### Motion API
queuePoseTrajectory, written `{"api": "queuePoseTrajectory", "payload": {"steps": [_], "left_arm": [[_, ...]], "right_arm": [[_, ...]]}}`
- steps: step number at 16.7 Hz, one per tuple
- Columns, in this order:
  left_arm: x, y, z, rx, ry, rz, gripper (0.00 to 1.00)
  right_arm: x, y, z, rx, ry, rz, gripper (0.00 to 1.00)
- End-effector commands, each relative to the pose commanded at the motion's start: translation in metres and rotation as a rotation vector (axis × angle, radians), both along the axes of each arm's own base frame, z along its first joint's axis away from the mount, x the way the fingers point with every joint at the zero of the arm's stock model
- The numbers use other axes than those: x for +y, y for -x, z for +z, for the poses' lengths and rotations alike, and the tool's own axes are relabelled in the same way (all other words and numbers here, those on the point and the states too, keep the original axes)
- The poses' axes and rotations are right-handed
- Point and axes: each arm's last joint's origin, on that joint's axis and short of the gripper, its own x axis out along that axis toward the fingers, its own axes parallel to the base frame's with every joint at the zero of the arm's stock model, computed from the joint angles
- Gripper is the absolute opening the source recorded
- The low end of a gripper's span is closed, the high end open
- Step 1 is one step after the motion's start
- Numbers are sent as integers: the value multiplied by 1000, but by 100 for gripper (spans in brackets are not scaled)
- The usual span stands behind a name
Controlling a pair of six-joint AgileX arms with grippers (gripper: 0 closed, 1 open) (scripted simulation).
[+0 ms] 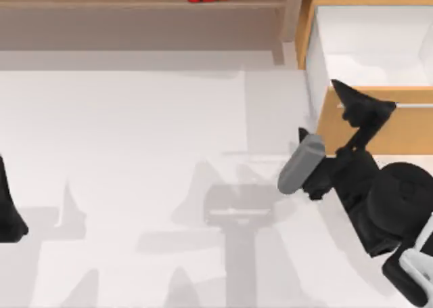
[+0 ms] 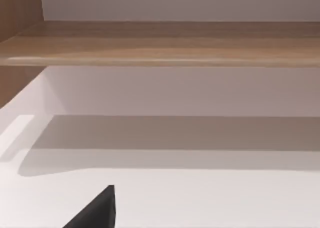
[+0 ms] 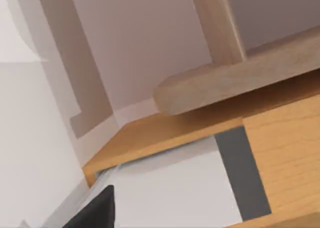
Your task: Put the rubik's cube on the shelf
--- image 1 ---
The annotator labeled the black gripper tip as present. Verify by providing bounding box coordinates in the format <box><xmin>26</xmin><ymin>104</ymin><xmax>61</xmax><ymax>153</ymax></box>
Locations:
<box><xmin>0</xmin><ymin>154</ymin><xmax>30</xmax><ymax>244</ymax></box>

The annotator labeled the long metal drawer handle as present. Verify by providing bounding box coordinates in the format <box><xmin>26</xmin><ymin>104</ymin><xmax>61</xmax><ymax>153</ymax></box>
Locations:
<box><xmin>336</xmin><ymin>102</ymin><xmax>433</xmax><ymax>110</ymax></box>

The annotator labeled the pale grey rounded box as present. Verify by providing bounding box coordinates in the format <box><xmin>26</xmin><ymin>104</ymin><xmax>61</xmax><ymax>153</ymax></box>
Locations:
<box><xmin>277</xmin><ymin>133</ymin><xmax>327</xmax><ymax>196</ymax></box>

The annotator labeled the wooden cupboard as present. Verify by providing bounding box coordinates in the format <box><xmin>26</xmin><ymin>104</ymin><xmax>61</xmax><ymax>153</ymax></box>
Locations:
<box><xmin>293</xmin><ymin>0</ymin><xmax>433</xmax><ymax>70</ymax></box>

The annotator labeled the pale wooden drawer front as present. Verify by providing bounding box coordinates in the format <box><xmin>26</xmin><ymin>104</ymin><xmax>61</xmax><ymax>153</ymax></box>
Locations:
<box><xmin>315</xmin><ymin>85</ymin><xmax>433</xmax><ymax>157</ymax></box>

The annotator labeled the wooden open shelf unit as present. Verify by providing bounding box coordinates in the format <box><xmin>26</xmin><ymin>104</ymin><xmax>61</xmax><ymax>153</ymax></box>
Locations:
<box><xmin>0</xmin><ymin>0</ymin><xmax>305</xmax><ymax>66</ymax></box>

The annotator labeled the white drawer inside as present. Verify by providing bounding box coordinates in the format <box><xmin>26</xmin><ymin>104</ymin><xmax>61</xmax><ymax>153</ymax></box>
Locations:
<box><xmin>303</xmin><ymin>5</ymin><xmax>433</xmax><ymax>101</ymax></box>

